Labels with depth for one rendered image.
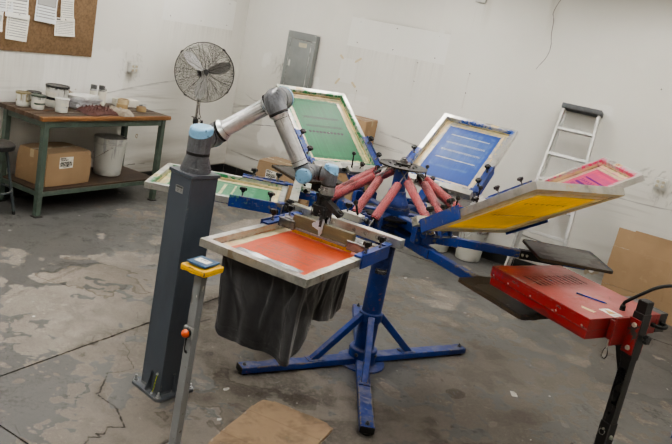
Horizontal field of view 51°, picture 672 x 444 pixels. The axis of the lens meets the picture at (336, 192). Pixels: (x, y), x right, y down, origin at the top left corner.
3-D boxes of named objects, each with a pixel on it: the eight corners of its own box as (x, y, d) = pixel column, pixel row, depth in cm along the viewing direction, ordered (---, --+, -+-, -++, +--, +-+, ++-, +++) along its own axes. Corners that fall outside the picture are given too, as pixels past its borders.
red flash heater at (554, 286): (661, 340, 300) (669, 314, 297) (590, 347, 276) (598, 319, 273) (554, 284, 350) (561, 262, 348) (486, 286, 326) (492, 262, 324)
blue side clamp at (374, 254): (360, 269, 334) (363, 255, 333) (351, 266, 337) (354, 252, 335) (387, 258, 360) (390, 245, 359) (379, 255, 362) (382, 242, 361)
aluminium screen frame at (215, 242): (305, 288, 293) (307, 280, 292) (198, 245, 319) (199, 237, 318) (386, 255, 361) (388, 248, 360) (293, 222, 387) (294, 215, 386)
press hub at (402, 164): (373, 384, 426) (421, 169, 397) (319, 359, 444) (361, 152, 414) (400, 364, 460) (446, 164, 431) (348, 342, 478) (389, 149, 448)
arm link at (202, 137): (182, 150, 345) (185, 123, 342) (193, 147, 358) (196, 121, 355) (204, 155, 343) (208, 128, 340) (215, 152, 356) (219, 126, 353)
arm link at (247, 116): (189, 132, 355) (280, 82, 341) (201, 129, 370) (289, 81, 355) (200, 153, 356) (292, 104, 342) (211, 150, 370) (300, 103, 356)
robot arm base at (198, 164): (173, 167, 351) (176, 147, 349) (198, 166, 362) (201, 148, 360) (192, 175, 341) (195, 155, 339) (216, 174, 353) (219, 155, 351)
